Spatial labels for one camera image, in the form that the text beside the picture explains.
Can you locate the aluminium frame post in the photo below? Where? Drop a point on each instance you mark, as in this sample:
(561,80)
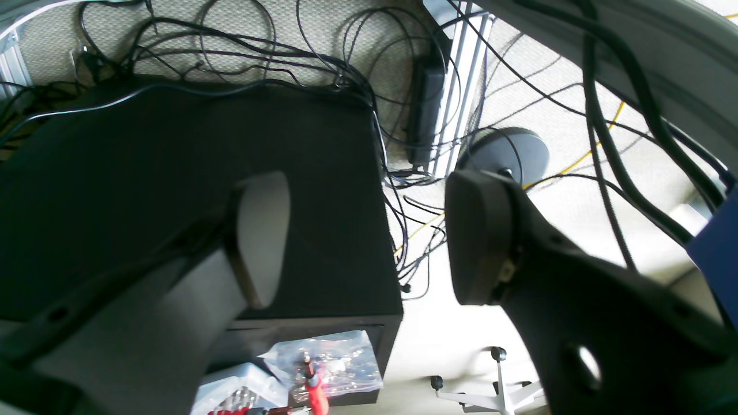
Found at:
(462,25)

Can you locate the blue panel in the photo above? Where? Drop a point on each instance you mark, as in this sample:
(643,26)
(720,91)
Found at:
(714,252)

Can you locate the round black stand base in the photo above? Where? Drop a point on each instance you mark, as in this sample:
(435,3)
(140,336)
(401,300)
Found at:
(518,153)

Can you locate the left gripper black left finger side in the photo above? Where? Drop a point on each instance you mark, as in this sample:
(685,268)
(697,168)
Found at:
(138,340)

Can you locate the left gripper black right finger shirt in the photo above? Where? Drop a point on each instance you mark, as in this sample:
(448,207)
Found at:
(604,340)

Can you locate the clear plastic parts bag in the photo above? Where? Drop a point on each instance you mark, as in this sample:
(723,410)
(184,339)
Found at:
(340,363)

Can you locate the white chair base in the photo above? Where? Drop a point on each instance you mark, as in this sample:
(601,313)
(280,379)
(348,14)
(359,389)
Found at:
(509,398)

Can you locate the black computer case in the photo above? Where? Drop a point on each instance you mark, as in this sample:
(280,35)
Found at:
(110,185)

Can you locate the black power adapter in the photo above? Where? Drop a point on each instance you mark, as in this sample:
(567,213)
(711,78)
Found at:
(425,94)

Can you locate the red handled tool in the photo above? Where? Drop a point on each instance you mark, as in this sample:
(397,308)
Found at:
(318,402)

